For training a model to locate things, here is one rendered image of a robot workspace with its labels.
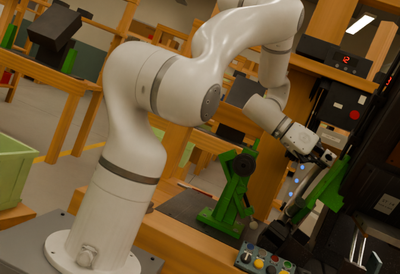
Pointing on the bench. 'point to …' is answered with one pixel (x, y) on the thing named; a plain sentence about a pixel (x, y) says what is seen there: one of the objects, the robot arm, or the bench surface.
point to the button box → (262, 260)
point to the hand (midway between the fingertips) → (323, 159)
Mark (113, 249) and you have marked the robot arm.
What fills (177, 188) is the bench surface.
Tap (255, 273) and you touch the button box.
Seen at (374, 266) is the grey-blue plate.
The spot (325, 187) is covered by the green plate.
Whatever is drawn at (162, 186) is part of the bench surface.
